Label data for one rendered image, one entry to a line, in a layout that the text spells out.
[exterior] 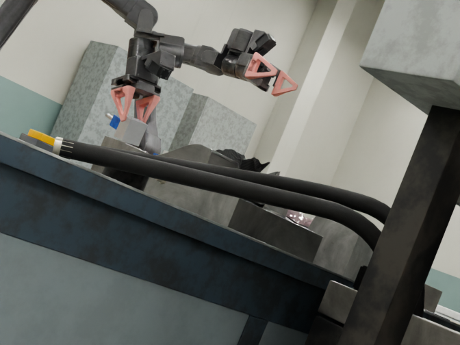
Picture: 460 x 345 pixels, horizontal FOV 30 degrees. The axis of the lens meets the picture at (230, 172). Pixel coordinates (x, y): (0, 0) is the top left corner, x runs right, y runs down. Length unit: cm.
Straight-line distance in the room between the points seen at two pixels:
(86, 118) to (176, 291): 632
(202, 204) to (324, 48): 830
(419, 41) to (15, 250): 62
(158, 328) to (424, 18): 65
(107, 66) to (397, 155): 417
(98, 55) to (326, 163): 390
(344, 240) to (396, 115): 879
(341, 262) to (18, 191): 95
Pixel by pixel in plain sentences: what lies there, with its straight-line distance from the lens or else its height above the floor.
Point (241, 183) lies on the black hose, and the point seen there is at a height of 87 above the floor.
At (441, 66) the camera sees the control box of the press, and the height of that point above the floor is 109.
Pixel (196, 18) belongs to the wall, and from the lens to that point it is 896.
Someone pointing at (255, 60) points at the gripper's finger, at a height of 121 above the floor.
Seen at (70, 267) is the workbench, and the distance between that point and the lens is 129.
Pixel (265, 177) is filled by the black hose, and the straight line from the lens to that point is 145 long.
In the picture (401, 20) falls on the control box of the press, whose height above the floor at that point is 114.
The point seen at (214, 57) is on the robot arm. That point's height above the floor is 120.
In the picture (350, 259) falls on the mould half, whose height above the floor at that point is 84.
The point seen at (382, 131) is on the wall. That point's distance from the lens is 1075.
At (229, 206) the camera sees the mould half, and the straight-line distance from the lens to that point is 161.
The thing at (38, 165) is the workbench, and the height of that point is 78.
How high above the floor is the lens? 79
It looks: 4 degrees up
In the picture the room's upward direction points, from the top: 23 degrees clockwise
